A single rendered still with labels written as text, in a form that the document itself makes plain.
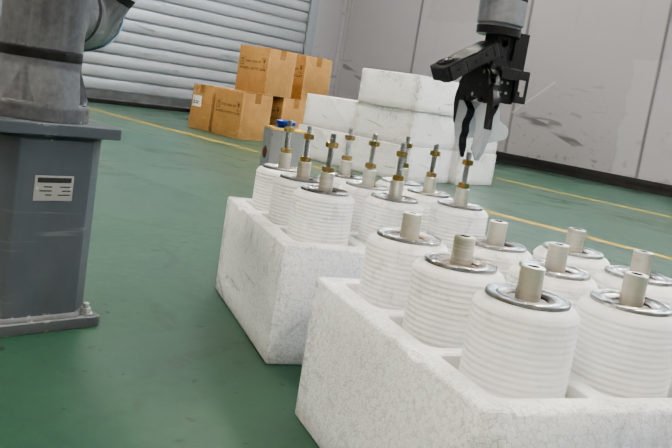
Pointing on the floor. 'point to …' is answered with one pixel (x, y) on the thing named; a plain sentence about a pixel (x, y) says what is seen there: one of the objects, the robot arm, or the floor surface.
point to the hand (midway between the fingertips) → (466, 150)
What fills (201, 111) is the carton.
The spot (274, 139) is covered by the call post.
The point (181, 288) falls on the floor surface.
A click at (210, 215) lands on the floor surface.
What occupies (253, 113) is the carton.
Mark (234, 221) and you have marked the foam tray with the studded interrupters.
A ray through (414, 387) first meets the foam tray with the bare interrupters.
